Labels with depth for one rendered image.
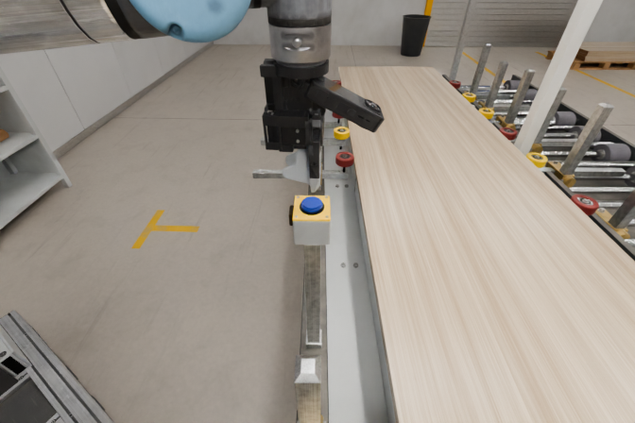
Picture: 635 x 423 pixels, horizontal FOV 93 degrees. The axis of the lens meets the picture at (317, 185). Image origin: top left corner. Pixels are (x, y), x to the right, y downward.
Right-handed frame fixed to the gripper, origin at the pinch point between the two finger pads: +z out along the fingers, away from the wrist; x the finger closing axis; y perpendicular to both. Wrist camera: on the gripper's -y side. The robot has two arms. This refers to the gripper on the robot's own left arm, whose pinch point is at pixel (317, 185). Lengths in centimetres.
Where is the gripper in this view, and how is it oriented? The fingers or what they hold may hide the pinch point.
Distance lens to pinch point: 50.6
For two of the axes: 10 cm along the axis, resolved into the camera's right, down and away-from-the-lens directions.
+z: 0.0, 8.0, 6.0
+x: -0.6, 6.0, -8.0
